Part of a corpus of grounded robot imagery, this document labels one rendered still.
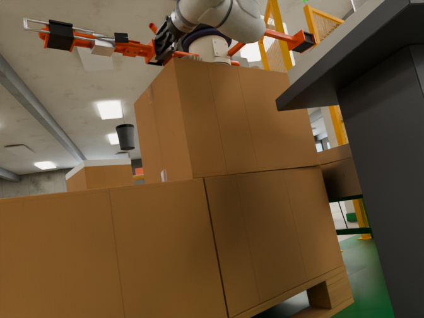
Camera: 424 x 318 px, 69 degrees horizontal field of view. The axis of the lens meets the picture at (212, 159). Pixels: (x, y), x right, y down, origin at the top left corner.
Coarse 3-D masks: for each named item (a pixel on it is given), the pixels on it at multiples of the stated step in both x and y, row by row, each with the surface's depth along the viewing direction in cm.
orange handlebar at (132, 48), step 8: (272, 32) 119; (80, 40) 104; (288, 40) 126; (296, 40) 127; (120, 48) 111; (128, 48) 110; (136, 48) 111; (144, 48) 113; (232, 48) 127; (240, 48) 125; (144, 56) 118; (232, 64) 138
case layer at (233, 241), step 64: (64, 192) 68; (128, 192) 77; (192, 192) 88; (256, 192) 102; (320, 192) 123; (0, 256) 59; (64, 256) 65; (128, 256) 73; (192, 256) 83; (256, 256) 96; (320, 256) 114
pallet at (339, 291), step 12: (324, 276) 112; (336, 276) 116; (300, 288) 103; (312, 288) 116; (324, 288) 112; (336, 288) 114; (348, 288) 119; (276, 300) 96; (312, 300) 117; (324, 300) 113; (336, 300) 113; (348, 300) 117; (252, 312) 90; (300, 312) 112; (312, 312) 110; (324, 312) 108; (336, 312) 111
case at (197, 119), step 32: (192, 64) 102; (224, 64) 110; (160, 96) 108; (192, 96) 99; (224, 96) 106; (256, 96) 114; (160, 128) 109; (192, 128) 96; (224, 128) 103; (256, 128) 110; (288, 128) 120; (160, 160) 111; (192, 160) 93; (224, 160) 99; (256, 160) 107; (288, 160) 115
